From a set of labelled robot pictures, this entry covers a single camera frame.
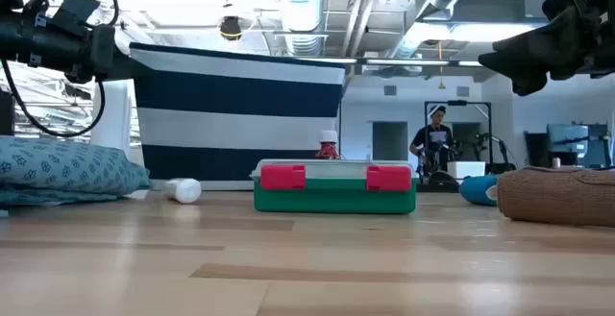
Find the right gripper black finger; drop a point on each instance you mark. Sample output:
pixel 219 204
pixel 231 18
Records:
pixel 533 35
pixel 521 68

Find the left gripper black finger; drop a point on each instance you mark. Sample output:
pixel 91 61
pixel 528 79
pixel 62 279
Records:
pixel 125 70

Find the blue bandage roll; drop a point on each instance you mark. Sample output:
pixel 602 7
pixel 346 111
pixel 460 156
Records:
pixel 475 191

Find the pink round container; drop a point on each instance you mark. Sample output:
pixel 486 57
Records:
pixel 557 196

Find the white plastic bottle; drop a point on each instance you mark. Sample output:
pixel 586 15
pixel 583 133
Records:
pixel 185 191

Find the red bottle with white cap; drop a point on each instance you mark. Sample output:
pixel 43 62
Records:
pixel 328 137

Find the grey-green packet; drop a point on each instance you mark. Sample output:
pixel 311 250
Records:
pixel 331 201

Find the background black robot arm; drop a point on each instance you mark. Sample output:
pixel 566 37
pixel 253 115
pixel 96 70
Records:
pixel 502 155

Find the navy white striped fabric basket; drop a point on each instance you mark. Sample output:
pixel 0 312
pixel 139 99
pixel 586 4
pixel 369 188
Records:
pixel 230 90

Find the computer monitor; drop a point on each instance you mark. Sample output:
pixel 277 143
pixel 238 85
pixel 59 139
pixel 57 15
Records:
pixel 576 143

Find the person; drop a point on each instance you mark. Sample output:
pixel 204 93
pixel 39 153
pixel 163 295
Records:
pixel 435 138

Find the ceiling strip light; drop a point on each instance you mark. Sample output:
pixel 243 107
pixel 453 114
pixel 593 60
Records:
pixel 408 62

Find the white box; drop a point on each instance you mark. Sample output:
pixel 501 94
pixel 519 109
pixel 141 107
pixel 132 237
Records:
pixel 466 169

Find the blue patterned folded cloth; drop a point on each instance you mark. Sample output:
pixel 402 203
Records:
pixel 62 167

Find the dark grey door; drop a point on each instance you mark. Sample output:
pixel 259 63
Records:
pixel 389 140

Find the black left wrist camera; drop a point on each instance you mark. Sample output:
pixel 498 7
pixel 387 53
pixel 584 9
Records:
pixel 77 8

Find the black table frame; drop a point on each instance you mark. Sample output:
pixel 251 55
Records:
pixel 437 187

